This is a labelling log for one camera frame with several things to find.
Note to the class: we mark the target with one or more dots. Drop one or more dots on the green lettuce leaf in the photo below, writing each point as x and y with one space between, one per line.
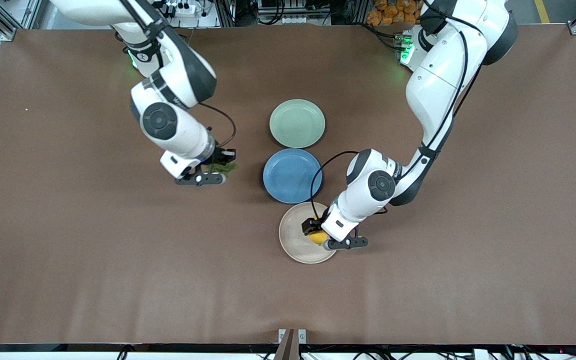
230 169

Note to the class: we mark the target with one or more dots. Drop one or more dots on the yellow lemon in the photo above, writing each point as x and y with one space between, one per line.
318 238

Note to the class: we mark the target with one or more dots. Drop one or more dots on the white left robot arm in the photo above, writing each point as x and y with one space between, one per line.
438 75

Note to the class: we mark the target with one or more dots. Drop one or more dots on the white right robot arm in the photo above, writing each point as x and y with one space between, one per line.
178 130

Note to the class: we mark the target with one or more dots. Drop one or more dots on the beige round plate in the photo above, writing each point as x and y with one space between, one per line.
295 235

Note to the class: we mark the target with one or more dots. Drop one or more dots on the blue round plate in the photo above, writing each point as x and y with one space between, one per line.
288 176

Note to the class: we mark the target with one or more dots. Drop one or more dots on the pale green round plate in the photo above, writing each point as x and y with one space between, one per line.
297 123

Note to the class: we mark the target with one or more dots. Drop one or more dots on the white power strip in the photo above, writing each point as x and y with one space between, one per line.
182 9

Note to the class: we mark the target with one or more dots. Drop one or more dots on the orange items in crate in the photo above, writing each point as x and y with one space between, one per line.
398 12

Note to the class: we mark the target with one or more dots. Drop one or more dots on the metal bracket on table edge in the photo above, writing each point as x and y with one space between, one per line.
292 340

